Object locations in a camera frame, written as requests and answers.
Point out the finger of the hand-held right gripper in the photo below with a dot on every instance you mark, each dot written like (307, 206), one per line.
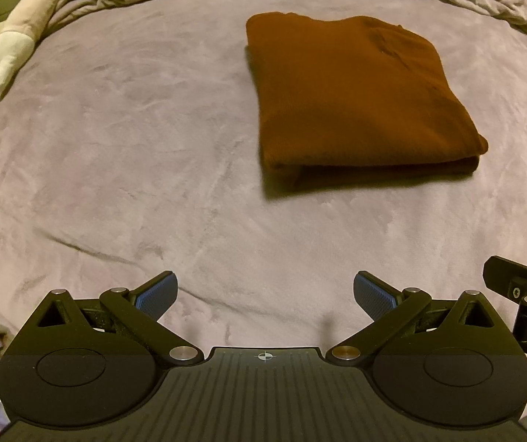
(505, 278)

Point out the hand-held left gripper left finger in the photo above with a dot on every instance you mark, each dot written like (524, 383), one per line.
(157, 292)

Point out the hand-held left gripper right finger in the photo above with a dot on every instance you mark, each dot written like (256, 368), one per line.
(374, 295)

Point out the brown knit cardigan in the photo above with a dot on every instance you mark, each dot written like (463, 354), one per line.
(351, 101)

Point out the purple bed sheet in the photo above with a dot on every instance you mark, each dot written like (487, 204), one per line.
(107, 170)

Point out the white plush toy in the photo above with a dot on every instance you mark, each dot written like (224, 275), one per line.
(28, 14)

